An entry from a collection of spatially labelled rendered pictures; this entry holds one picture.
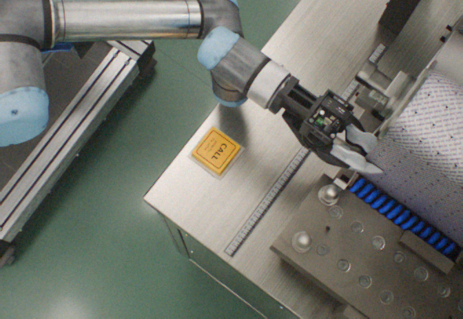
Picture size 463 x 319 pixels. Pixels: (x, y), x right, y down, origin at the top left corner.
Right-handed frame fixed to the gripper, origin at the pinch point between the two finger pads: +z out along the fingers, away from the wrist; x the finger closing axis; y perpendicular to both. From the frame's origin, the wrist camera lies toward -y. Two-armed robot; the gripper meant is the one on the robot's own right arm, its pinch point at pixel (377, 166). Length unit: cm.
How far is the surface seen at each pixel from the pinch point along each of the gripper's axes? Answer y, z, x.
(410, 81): 17.3, -4.1, 7.6
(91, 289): -111, -44, -51
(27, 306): -111, -57, -67
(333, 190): -3.5, -3.4, -6.8
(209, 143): -18.6, -27.7, -9.8
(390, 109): 15.7, -4.1, 2.8
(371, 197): -6.9, 2.6, -3.0
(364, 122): -7.0, -5.9, 7.8
